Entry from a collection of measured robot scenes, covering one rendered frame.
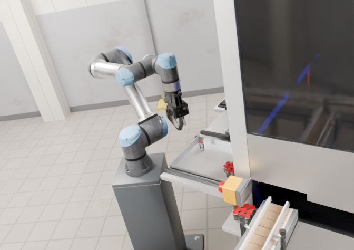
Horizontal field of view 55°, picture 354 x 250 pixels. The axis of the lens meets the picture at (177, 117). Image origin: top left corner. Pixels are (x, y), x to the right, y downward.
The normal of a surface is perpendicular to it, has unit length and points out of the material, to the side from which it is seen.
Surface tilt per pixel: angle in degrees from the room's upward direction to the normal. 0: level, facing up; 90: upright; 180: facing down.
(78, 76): 90
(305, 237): 90
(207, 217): 0
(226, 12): 90
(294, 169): 90
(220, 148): 0
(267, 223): 0
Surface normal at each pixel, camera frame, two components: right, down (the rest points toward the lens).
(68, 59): -0.07, 0.48
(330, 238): -0.55, 0.48
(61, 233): -0.18, -0.87
